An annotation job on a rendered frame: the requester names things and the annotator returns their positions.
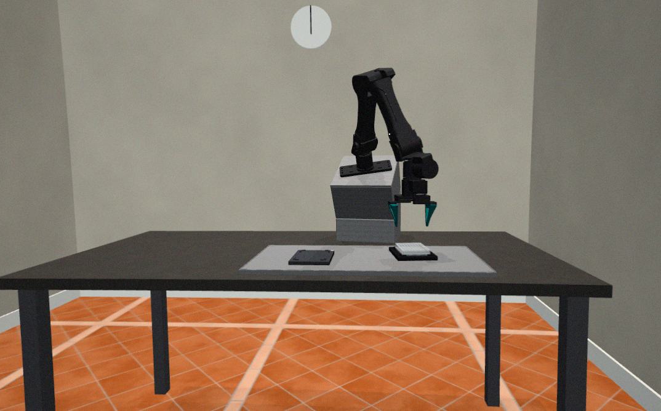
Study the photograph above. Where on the white well plate lid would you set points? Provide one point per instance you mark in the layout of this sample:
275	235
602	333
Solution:
413	247

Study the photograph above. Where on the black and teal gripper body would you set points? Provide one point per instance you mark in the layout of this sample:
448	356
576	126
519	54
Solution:
407	199

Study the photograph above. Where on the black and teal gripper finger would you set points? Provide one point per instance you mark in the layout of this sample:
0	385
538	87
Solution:
394	211
428	214

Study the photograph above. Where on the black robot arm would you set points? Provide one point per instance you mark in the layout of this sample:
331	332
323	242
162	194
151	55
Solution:
404	141

